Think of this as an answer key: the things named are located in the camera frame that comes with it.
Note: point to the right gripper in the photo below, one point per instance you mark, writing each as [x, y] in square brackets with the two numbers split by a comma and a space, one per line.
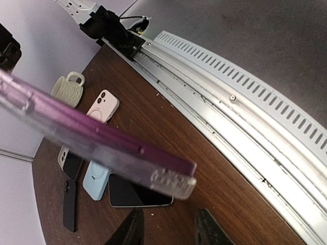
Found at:
[10, 52]

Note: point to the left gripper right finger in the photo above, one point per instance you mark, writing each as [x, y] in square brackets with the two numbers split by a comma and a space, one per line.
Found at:
[208, 231]

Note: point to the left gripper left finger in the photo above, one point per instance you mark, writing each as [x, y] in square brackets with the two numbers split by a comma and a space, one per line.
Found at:
[131, 231]

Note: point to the silver white phone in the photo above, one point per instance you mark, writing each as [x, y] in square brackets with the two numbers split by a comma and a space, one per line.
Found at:
[125, 194]

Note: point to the black phone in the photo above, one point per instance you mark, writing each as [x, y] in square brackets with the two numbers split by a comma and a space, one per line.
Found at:
[69, 205]

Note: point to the white phone case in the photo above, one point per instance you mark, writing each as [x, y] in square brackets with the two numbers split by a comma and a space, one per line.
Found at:
[62, 156]

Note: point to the magenta purple phone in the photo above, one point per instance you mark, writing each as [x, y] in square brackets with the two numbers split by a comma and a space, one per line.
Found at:
[101, 143]

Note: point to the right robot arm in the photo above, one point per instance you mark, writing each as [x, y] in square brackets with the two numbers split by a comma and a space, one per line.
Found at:
[93, 19]

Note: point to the cream ribbed mug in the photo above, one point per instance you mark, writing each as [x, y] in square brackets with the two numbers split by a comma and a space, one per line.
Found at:
[69, 89]

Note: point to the right round status board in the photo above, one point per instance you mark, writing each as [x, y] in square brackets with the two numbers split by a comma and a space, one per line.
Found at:
[141, 26]

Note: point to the right aluminium frame post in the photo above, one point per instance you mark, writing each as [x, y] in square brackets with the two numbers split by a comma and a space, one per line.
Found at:
[16, 156]

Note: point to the front aluminium rail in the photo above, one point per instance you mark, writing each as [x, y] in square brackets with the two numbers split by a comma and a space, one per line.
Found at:
[277, 146]

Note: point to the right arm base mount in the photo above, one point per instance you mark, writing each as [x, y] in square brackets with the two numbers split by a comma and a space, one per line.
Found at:
[126, 44]

